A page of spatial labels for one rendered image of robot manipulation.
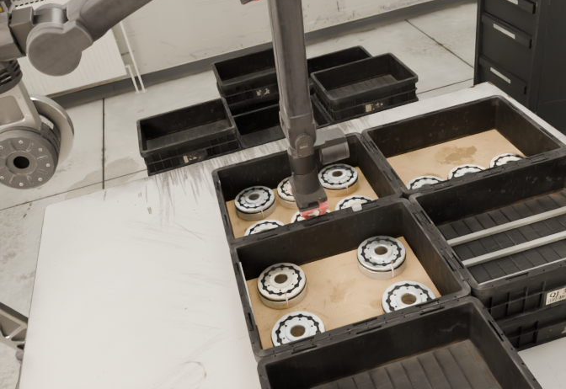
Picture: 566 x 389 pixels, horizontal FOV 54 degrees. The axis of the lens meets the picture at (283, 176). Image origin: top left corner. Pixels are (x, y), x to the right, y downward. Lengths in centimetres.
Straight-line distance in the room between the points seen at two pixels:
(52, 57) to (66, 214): 102
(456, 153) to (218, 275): 70
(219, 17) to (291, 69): 319
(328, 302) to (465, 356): 28
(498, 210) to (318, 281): 45
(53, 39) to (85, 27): 5
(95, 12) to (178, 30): 328
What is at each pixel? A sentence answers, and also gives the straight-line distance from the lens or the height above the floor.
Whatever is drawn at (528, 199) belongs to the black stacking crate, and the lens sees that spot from 141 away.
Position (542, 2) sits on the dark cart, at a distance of 248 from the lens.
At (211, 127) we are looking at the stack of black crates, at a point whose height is 49.
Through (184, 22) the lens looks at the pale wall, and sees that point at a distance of 418.
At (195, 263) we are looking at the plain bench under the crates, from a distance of 152.
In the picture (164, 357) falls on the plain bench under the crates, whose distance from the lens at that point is 134.
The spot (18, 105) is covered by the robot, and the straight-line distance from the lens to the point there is 128.
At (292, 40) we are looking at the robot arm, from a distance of 100.
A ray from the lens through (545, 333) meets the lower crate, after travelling 126.
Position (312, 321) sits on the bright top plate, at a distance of 110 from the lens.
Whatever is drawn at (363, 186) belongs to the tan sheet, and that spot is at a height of 83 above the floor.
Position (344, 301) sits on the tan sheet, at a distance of 117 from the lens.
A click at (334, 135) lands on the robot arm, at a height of 108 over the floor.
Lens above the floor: 171
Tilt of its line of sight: 35 degrees down
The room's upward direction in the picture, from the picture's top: 11 degrees counter-clockwise
